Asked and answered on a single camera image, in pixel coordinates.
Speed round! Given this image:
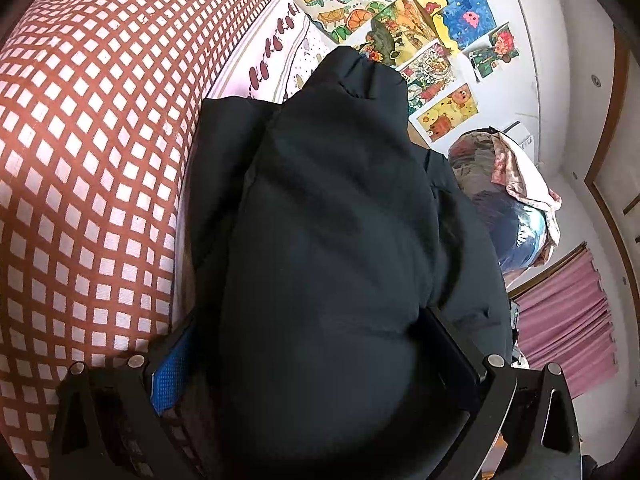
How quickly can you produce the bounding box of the bundle of bagged cloths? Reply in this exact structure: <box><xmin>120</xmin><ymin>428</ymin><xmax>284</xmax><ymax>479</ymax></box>
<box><xmin>446</xmin><ymin>126</ymin><xmax>564</xmax><ymax>277</ymax></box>

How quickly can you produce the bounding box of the dark puffer jacket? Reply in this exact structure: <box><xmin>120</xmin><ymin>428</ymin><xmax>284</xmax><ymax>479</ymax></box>
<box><xmin>172</xmin><ymin>45</ymin><xmax>516</xmax><ymax>480</ymax></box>

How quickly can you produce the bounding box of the group of colourful wall posters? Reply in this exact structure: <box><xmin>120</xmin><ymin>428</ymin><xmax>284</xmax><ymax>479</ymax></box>
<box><xmin>259</xmin><ymin>0</ymin><xmax>522</xmax><ymax>144</ymax></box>

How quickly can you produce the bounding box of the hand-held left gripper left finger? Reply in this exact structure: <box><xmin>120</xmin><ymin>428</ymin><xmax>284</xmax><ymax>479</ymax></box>
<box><xmin>47</xmin><ymin>309</ymin><xmax>216</xmax><ymax>480</ymax></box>

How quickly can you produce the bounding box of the white heart-print bed sheet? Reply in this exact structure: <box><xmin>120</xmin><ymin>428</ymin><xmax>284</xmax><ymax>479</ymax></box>
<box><xmin>206</xmin><ymin>0</ymin><xmax>337</xmax><ymax>107</ymax></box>

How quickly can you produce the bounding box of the white air conditioner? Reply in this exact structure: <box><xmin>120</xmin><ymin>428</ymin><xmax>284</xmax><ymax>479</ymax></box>
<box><xmin>499</xmin><ymin>119</ymin><xmax>539</xmax><ymax>167</ymax></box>

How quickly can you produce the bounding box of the wooden door frame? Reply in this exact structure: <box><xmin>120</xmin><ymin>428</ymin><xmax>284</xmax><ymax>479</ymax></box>
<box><xmin>584</xmin><ymin>24</ymin><xmax>640</xmax><ymax>311</ymax></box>

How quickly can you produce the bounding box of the pink curtain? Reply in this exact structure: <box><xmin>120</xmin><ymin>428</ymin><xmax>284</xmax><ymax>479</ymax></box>
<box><xmin>511</xmin><ymin>246</ymin><xmax>622</xmax><ymax>402</ymax></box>

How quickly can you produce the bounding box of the wooden bed frame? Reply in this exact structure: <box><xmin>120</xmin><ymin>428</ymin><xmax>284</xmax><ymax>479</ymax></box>
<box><xmin>406</xmin><ymin>120</ymin><xmax>436</xmax><ymax>152</ymax></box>

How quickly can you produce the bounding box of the red white checked blanket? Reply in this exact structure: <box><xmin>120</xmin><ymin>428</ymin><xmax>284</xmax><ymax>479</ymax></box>
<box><xmin>0</xmin><ymin>0</ymin><xmax>287</xmax><ymax>480</ymax></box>

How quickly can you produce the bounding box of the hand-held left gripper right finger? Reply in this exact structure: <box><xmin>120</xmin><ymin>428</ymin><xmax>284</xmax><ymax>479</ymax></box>
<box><xmin>424</xmin><ymin>305</ymin><xmax>584</xmax><ymax>480</ymax></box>

